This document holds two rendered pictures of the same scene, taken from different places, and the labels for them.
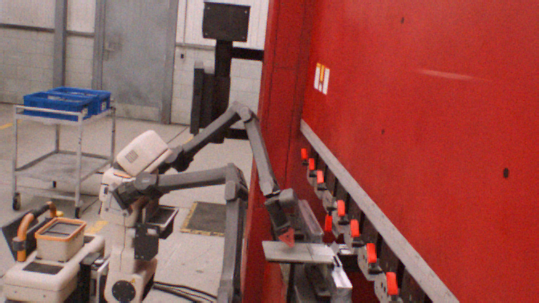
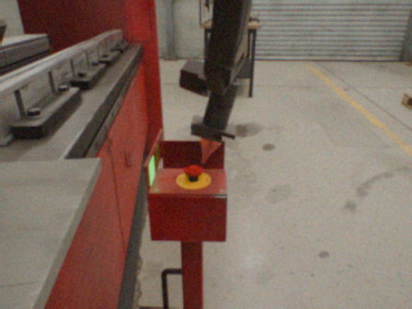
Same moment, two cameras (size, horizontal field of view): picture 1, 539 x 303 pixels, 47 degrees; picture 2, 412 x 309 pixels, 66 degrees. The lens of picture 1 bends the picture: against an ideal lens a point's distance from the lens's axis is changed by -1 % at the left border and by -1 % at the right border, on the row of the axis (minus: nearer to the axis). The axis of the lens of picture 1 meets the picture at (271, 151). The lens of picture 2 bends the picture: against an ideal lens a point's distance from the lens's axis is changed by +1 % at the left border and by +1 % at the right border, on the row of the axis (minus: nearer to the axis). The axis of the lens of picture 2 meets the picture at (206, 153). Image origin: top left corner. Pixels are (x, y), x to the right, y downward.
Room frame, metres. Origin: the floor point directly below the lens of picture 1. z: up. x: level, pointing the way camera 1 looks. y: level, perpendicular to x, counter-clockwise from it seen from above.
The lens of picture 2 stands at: (2.48, 0.07, 1.11)
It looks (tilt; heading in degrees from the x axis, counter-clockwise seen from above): 25 degrees down; 182
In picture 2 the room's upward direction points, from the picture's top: straight up
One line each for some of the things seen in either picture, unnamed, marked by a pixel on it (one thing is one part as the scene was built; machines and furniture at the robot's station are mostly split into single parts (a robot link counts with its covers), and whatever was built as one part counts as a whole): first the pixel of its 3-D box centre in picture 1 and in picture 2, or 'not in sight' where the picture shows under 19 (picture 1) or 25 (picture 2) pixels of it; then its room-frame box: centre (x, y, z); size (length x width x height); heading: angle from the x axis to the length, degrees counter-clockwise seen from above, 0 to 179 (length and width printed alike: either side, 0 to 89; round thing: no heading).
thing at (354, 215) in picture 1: (363, 226); not in sight; (2.01, -0.34, 1.26); 0.15 x 0.09 x 0.17; 8
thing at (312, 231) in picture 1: (307, 224); not in sight; (2.93, -0.22, 0.92); 0.50 x 0.06 x 0.10; 8
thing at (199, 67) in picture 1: (202, 95); not in sight; (3.50, 0.43, 1.42); 0.45 x 0.12 x 0.36; 8
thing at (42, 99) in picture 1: (58, 107); not in sight; (5.32, 1.90, 0.92); 0.50 x 0.36 x 0.18; 86
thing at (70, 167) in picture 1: (66, 151); not in sight; (5.49, 1.87, 0.47); 0.90 x 0.66 x 0.95; 176
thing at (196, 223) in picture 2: not in sight; (190, 181); (1.87, 0.01, 0.75); 0.20 x 0.16 x 0.18; 0
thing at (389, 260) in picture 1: (399, 276); not in sight; (1.62, -0.39, 1.26); 0.15 x 0.09 x 0.17; 8
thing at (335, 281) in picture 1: (332, 276); not in sight; (2.33, -0.30, 0.92); 0.39 x 0.06 x 0.10; 8
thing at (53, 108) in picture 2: not in sight; (52, 108); (1.78, -0.31, 0.89); 0.30 x 0.05 x 0.03; 8
